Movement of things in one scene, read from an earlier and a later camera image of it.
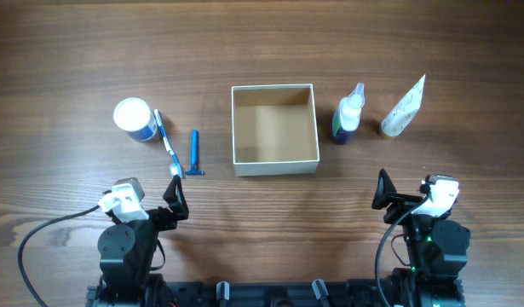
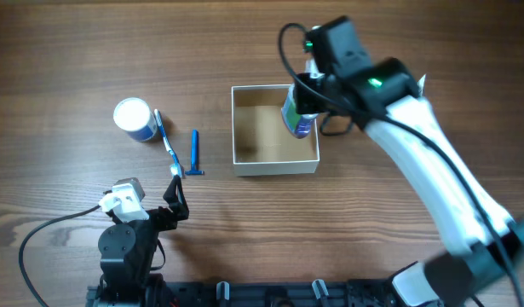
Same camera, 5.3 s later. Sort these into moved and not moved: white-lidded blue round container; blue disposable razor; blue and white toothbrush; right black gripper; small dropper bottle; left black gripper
Moved: small dropper bottle; right black gripper
Not moved: white-lidded blue round container; left black gripper; blue and white toothbrush; blue disposable razor
